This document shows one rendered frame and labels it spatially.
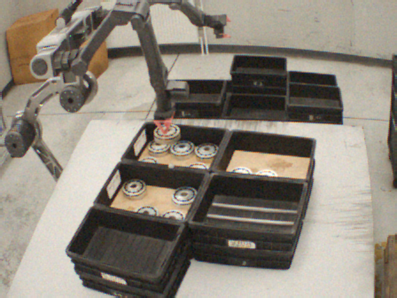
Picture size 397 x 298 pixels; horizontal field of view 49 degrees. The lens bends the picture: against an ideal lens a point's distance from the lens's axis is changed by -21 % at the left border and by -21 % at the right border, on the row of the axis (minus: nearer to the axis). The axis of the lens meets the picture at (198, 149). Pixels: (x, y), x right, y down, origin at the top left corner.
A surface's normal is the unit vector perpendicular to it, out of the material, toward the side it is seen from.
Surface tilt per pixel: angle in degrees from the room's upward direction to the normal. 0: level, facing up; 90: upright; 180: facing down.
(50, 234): 0
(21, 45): 91
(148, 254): 0
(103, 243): 0
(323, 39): 90
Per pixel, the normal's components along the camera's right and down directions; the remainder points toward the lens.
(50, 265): -0.10, -0.81
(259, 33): -0.18, 0.58
